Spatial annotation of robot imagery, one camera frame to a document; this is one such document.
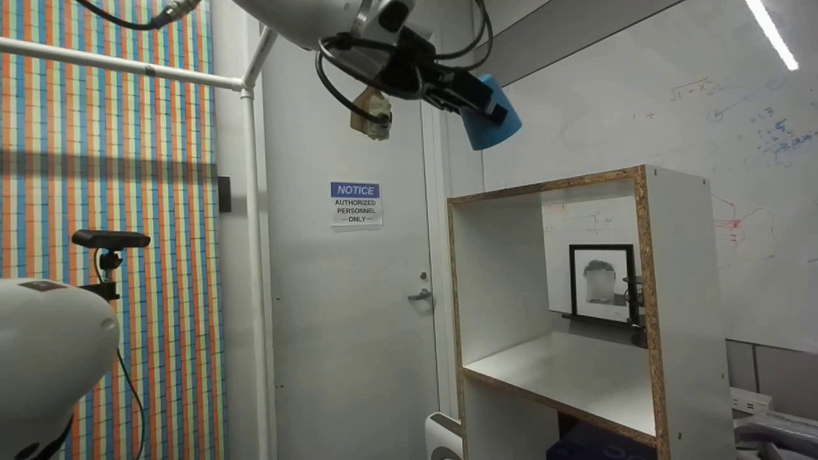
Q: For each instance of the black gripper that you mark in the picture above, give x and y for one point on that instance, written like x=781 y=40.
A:
x=410 y=68

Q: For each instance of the blue plastic cup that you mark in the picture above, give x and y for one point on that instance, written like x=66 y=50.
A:
x=497 y=124

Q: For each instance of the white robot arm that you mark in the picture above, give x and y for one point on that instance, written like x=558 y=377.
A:
x=57 y=340

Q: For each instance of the white wooden shelf unit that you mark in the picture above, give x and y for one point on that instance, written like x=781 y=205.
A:
x=530 y=372

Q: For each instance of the blue white notice sign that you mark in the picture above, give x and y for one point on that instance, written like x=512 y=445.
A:
x=354 y=203

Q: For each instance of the white door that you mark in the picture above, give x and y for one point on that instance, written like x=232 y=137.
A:
x=354 y=361

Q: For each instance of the framed portrait photo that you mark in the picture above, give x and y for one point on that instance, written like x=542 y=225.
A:
x=600 y=281

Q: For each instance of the ceiling light strip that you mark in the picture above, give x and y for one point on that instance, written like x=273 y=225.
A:
x=772 y=35

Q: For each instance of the white appliance near floor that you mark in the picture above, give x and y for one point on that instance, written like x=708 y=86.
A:
x=442 y=437

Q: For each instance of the grey clutter at right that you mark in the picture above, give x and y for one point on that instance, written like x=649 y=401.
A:
x=761 y=432

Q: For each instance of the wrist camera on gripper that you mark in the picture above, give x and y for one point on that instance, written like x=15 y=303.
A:
x=370 y=113

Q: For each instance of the metal door handle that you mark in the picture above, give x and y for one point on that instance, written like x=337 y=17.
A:
x=423 y=298

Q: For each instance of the black wall switch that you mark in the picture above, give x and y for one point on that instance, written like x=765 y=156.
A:
x=222 y=196

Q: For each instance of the black camera on stand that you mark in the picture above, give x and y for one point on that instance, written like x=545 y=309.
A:
x=108 y=255

